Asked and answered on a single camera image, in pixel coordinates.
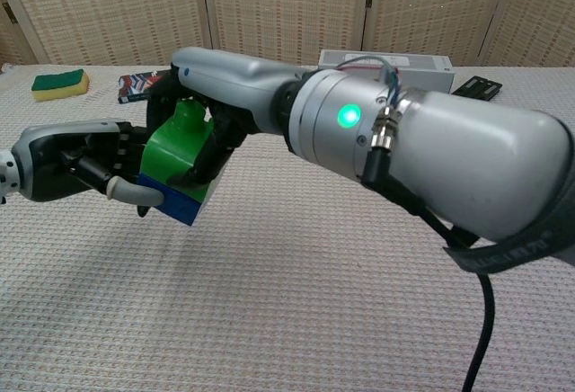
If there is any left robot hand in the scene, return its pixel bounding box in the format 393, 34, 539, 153
11, 120, 165, 218

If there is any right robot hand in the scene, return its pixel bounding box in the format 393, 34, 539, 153
146, 47, 311, 191

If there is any green and blue block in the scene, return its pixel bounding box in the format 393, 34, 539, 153
139, 98, 217, 200

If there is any blue and green cube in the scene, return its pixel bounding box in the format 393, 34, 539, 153
136, 174, 217, 227

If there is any green and yellow sponge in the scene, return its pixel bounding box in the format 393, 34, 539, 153
31, 68, 90, 103

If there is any beige folding screen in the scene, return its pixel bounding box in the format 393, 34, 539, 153
0, 0, 575, 68

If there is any patterned card box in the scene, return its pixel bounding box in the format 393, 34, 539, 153
118, 70, 171, 105

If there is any grey rectangular carton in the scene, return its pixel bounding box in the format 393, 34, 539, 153
317, 49, 456, 95

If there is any white woven tablecloth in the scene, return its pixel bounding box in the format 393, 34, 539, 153
0, 63, 575, 392

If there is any black slotted metal plate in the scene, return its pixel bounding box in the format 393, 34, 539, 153
451, 76, 503, 102

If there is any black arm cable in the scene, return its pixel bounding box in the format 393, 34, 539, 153
461, 272, 496, 392

